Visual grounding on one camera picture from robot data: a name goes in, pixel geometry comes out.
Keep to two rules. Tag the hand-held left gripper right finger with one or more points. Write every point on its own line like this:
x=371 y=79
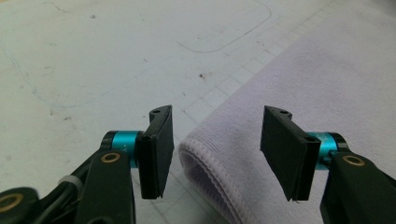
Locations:
x=286 y=149

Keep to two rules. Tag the white foam mat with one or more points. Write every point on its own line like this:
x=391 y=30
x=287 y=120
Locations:
x=93 y=62

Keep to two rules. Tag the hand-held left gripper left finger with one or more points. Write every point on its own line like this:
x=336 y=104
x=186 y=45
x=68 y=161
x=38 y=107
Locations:
x=155 y=155

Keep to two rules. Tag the lilac patterned towel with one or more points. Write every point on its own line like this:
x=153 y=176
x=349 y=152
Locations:
x=327 y=77

